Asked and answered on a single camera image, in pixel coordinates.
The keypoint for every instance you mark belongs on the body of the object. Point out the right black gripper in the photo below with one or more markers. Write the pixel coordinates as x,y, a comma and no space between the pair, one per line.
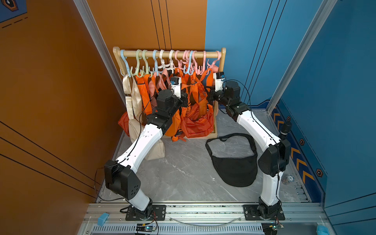
212,94

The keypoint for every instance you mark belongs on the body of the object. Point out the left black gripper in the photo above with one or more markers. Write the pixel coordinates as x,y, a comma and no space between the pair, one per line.
182,100

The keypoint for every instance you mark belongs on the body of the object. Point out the dark orange sling bag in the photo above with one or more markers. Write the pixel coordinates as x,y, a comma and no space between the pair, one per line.
197,120

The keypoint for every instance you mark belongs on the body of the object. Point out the bright orange sling bag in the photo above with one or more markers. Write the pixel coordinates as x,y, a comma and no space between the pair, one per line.
173,126

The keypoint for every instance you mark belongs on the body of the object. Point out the black sling bag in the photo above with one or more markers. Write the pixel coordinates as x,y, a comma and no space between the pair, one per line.
236,172

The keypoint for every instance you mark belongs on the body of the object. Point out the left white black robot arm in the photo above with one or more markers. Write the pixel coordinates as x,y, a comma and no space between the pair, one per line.
120,175

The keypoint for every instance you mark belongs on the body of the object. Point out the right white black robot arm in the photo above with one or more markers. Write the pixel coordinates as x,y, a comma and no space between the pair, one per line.
271,153

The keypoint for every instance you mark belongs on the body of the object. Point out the pink sling bag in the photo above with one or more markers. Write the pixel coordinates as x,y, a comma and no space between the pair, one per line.
157,83

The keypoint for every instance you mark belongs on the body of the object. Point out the beige sling bag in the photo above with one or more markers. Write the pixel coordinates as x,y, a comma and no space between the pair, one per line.
137,105

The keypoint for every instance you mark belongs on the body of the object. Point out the green plastic hook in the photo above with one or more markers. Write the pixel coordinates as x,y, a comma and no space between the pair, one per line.
136,71

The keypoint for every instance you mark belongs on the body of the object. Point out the blue plastic hook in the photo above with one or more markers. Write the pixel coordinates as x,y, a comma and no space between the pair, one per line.
125,62

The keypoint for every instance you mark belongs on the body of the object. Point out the black microphone stand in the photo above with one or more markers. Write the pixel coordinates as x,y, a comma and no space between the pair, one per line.
286,128

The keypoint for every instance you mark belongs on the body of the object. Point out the wooden hanging rack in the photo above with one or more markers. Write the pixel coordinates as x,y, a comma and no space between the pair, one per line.
154,62

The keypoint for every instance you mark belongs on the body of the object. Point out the small round clear cap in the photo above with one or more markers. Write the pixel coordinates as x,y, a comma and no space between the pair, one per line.
287,179

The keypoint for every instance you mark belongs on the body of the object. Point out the green circuit board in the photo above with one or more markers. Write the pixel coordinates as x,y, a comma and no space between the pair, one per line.
146,228

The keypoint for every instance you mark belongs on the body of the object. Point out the blue foam block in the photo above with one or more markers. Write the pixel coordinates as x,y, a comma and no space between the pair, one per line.
102,219

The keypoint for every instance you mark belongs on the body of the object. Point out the teal cloth corner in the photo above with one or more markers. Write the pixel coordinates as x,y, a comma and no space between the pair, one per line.
322,230

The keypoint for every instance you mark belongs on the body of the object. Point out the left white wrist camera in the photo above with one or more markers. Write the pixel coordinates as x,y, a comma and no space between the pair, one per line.
175,85

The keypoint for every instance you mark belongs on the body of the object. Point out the light pink strap bag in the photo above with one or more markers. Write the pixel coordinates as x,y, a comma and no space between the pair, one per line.
214,68

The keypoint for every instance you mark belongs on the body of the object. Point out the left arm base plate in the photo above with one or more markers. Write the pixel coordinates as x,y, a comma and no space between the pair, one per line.
153,212

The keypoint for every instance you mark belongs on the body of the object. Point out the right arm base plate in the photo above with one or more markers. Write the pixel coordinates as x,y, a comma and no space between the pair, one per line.
263,212

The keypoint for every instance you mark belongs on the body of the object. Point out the aluminium rail frame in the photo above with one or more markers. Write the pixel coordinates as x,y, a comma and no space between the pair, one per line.
207,219

